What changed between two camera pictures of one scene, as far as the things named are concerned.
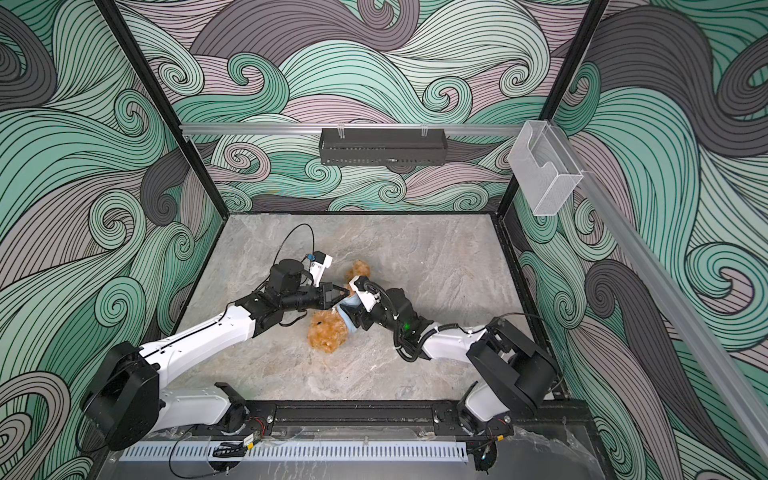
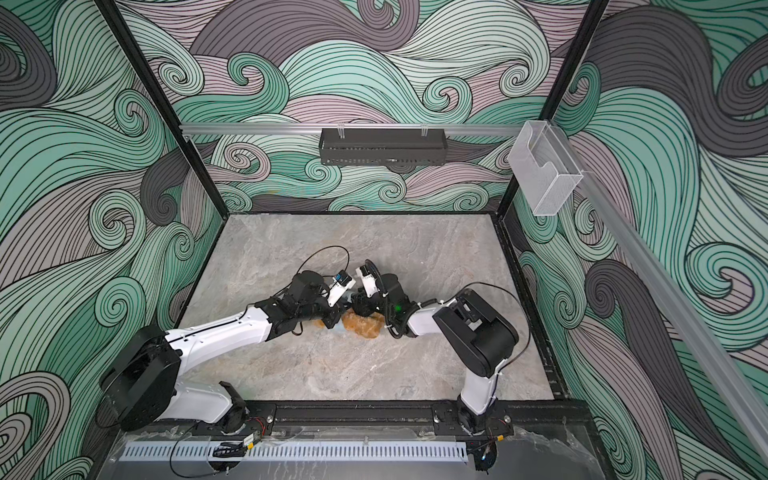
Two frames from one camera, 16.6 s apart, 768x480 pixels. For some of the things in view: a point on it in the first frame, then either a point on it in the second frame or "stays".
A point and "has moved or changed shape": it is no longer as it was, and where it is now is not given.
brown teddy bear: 327,330 has moved or changed shape
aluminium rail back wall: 348,128 stays
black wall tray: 382,147 stays
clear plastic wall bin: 544,166 stays
